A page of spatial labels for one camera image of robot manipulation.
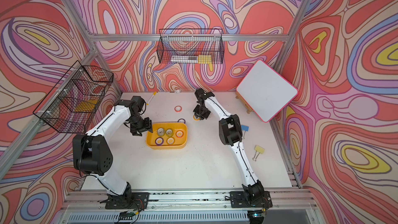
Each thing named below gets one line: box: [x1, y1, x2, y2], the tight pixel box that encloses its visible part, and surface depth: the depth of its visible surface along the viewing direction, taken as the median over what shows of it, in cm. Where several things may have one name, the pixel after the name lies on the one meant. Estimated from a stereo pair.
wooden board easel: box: [235, 91, 254, 115], surface depth 109 cm
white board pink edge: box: [236, 59, 299, 123], surface depth 101 cm
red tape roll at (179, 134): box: [175, 130, 184, 139], surface depth 98 cm
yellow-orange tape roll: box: [166, 136, 175, 146], surface depth 95 cm
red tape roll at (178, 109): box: [174, 105, 183, 113], surface depth 113 cm
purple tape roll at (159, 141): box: [154, 136, 164, 147], surface depth 95 cm
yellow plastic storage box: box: [146, 122, 189, 150], surface depth 96 cm
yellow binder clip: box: [252, 144, 265, 162], surface depth 92 cm
